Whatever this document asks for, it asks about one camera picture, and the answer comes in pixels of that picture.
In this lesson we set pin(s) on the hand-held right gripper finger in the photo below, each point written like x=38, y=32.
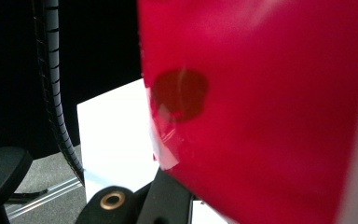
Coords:
x=167, y=202

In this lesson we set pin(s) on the red and white plastic bag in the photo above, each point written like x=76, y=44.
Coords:
x=261, y=109

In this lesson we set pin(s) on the white table cover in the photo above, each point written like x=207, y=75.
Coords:
x=115, y=140

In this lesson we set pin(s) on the black chair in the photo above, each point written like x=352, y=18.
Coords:
x=0, y=174

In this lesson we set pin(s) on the aluminium floor rail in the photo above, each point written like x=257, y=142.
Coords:
x=43, y=199

